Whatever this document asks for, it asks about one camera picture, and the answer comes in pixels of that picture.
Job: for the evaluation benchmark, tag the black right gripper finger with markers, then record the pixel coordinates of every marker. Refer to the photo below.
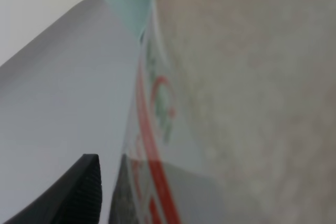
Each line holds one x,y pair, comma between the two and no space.
76,197

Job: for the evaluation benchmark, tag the clear plastic drink bottle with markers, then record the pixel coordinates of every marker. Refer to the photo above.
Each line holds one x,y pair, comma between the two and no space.
233,115

